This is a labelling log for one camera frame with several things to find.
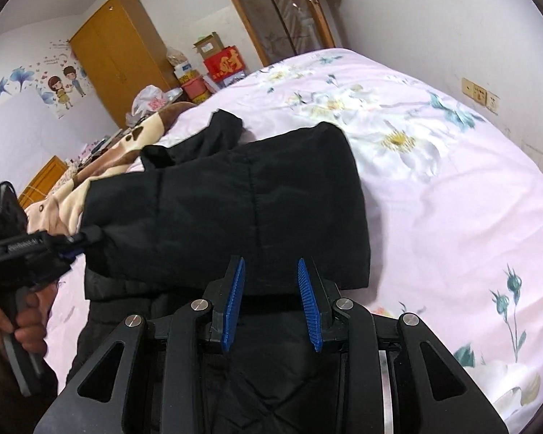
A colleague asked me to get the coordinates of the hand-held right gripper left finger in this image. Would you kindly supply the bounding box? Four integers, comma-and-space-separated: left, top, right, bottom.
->
33, 256, 246, 434

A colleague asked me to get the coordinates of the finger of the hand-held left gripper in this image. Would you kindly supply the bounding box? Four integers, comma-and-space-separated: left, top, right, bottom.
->
56, 227, 104, 260

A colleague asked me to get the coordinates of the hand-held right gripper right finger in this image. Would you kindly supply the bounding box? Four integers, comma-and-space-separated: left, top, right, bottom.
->
297, 258, 510, 434

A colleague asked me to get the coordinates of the black padded jacket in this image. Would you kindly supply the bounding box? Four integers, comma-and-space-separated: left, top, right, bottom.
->
66, 109, 372, 434

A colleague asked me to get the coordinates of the person's left forearm brown sleeve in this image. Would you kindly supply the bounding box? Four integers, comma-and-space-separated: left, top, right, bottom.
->
0, 325, 59, 434

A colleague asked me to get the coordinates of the person's left hand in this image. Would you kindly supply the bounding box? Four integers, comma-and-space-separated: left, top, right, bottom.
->
0, 280, 57, 356

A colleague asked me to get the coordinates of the wooden headboard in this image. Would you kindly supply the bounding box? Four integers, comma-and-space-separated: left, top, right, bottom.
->
17, 155, 68, 209

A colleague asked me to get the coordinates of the brown bear print blanket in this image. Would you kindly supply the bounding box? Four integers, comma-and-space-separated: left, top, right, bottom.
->
27, 102, 197, 236

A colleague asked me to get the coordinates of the white plastic bag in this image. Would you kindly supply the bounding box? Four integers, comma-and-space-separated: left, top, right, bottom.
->
126, 85, 184, 126

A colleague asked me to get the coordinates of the pink floral bed sheet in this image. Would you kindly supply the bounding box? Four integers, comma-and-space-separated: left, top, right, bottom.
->
50, 47, 543, 434

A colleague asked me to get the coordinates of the pink plastic container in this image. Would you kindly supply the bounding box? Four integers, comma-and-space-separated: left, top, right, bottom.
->
180, 75, 210, 101

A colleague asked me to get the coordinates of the wooden wardrobe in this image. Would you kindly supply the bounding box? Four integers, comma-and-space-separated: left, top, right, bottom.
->
69, 0, 179, 129

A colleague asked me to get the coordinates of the clear snack bag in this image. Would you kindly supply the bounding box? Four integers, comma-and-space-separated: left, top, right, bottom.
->
167, 46, 193, 71

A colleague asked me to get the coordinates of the red gift box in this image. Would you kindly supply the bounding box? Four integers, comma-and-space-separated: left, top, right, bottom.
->
203, 46, 247, 81

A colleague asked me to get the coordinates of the cardboard box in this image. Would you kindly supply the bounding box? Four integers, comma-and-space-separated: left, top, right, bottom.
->
193, 31, 227, 59

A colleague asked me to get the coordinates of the wooden glass door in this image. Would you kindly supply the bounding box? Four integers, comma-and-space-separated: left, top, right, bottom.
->
212, 0, 336, 68

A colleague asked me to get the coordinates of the cartoon couple wall sticker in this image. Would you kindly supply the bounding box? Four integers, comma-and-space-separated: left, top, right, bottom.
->
0, 38, 88, 120

